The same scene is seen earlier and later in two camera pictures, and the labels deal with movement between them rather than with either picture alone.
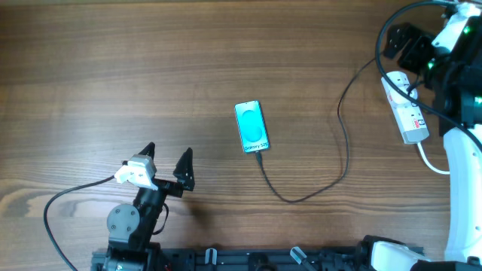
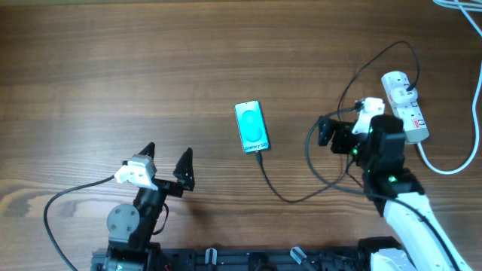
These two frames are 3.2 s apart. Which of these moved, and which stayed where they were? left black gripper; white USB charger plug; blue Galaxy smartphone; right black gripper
Moved: right black gripper
Stayed: white USB charger plug; left black gripper; blue Galaxy smartphone
